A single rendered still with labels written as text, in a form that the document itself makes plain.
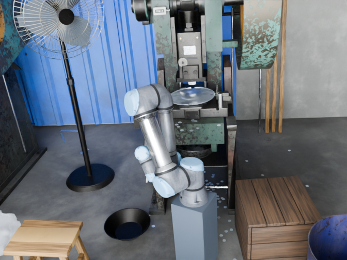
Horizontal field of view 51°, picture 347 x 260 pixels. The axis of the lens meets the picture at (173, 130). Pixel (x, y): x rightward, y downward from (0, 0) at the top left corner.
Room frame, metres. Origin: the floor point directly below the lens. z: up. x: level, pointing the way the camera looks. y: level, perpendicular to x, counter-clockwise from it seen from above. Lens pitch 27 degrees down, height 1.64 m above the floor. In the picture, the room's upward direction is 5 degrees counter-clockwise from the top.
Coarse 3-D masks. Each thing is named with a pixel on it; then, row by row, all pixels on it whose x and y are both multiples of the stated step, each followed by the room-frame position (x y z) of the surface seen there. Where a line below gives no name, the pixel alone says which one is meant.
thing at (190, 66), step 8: (176, 32) 2.22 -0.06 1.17; (184, 32) 2.20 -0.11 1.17; (192, 32) 2.19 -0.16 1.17; (200, 32) 2.18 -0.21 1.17; (184, 40) 2.20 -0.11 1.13; (192, 40) 2.19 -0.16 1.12; (200, 40) 2.18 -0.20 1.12; (184, 48) 2.19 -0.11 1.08; (192, 48) 2.19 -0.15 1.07; (200, 48) 2.18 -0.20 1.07; (184, 56) 2.20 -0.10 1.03; (192, 56) 2.19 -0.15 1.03; (200, 56) 2.18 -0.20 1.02; (184, 64) 2.18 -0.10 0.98; (192, 64) 2.19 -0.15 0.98; (200, 64) 2.18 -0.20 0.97; (184, 72) 2.15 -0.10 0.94; (192, 72) 2.16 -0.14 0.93; (200, 72) 2.19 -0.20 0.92
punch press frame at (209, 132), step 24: (168, 0) 2.16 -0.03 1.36; (216, 0) 2.13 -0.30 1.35; (168, 24) 2.16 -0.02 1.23; (216, 24) 2.13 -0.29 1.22; (168, 48) 2.16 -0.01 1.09; (216, 48) 2.13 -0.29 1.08; (168, 72) 2.47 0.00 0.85; (216, 72) 2.43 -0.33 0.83; (216, 120) 2.06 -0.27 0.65; (216, 144) 2.02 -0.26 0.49
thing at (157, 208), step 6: (162, 60) 2.64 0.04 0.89; (162, 66) 2.59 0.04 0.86; (162, 72) 2.56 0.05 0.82; (162, 78) 2.55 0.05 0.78; (162, 84) 2.53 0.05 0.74; (156, 114) 2.29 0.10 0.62; (156, 192) 2.01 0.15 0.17; (156, 198) 2.01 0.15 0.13; (162, 198) 2.01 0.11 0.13; (150, 204) 2.07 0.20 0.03; (156, 204) 2.07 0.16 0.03; (162, 204) 2.01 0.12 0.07; (150, 210) 2.00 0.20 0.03; (156, 210) 2.00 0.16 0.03; (162, 210) 1.99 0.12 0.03
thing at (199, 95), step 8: (184, 88) 2.29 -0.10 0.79; (200, 88) 2.27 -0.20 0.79; (208, 88) 2.24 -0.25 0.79; (176, 96) 2.17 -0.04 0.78; (184, 96) 2.14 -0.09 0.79; (192, 96) 2.12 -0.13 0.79; (200, 96) 2.12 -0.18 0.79; (208, 96) 2.11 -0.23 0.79; (184, 104) 2.02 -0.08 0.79; (192, 104) 2.02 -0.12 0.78
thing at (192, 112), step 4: (200, 104) 2.02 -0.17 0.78; (180, 108) 1.99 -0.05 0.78; (184, 108) 1.98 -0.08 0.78; (188, 108) 1.98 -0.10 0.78; (192, 108) 1.98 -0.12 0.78; (196, 108) 1.97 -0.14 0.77; (200, 108) 1.97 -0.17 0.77; (184, 112) 2.11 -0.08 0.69; (188, 112) 2.10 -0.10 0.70; (192, 112) 2.10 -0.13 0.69; (196, 112) 2.09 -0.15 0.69; (184, 116) 2.11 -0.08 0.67; (188, 116) 2.10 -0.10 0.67; (192, 116) 2.10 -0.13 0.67; (196, 116) 2.09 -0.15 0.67
